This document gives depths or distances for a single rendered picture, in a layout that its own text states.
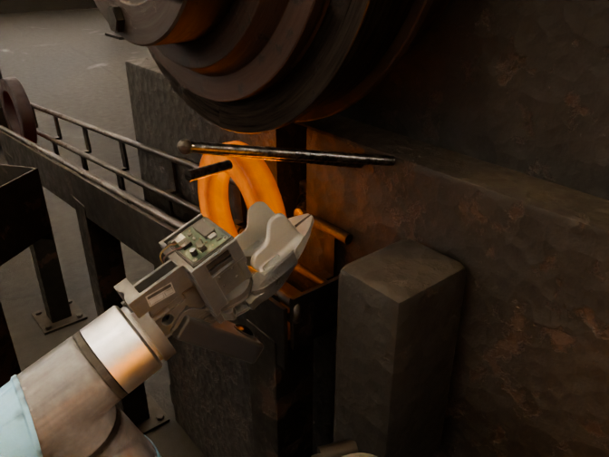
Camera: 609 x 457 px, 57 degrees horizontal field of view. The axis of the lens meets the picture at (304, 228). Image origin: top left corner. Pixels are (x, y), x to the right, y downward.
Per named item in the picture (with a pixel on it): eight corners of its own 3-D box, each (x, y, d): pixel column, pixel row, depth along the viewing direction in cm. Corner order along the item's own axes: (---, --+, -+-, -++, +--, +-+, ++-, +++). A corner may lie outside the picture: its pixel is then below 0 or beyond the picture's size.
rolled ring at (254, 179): (247, 142, 61) (274, 137, 62) (186, 147, 76) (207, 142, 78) (277, 303, 65) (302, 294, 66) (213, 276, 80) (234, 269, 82)
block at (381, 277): (394, 406, 68) (411, 229, 57) (448, 447, 63) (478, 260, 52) (328, 452, 62) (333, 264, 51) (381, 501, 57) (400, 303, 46)
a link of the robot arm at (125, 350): (139, 407, 52) (107, 360, 58) (179, 374, 54) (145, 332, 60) (98, 359, 48) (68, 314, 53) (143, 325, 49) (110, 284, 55)
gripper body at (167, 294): (244, 236, 52) (134, 317, 48) (273, 296, 58) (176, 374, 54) (204, 208, 58) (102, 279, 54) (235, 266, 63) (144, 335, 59)
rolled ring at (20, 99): (10, 81, 137) (24, 79, 139) (-7, 75, 151) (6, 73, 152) (29, 154, 144) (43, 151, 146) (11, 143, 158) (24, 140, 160)
